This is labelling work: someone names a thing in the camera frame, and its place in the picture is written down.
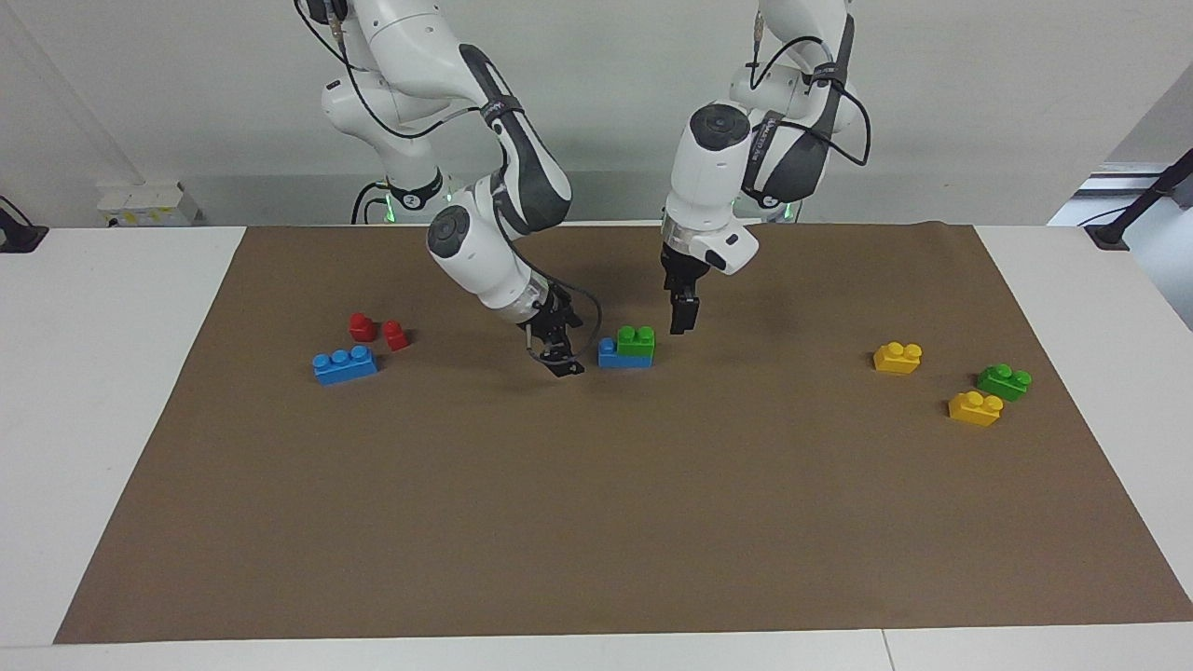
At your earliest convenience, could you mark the black stand with clamp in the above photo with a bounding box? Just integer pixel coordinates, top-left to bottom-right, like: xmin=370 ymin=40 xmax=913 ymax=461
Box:
xmin=1084 ymin=149 xmax=1193 ymax=250

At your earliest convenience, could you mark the black table clamp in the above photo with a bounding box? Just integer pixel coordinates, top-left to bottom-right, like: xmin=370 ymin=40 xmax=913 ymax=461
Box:
xmin=0 ymin=196 xmax=49 ymax=254

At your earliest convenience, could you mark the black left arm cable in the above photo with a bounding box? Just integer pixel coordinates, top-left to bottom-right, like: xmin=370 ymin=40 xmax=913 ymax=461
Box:
xmin=746 ymin=19 xmax=873 ymax=169

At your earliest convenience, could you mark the blue three-stud toy block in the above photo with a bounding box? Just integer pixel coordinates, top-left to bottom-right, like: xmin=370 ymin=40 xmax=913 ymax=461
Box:
xmin=597 ymin=337 xmax=654 ymax=369
xmin=312 ymin=346 xmax=378 ymax=386

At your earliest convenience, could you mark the white wall box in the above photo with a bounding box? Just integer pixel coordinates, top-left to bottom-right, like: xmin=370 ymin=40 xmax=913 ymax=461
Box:
xmin=98 ymin=182 xmax=201 ymax=227

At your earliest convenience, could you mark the black right base cable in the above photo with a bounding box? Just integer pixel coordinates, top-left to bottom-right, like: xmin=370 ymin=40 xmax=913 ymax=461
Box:
xmin=351 ymin=182 xmax=391 ymax=225

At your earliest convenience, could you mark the yellow two-stud toy block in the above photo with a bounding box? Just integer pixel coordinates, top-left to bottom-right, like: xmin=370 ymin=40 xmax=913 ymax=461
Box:
xmin=873 ymin=342 xmax=924 ymax=375
xmin=948 ymin=391 xmax=1005 ymax=428

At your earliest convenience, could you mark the brown paper mat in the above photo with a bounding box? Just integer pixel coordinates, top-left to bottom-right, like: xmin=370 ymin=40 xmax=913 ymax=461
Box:
xmin=53 ymin=222 xmax=1193 ymax=645

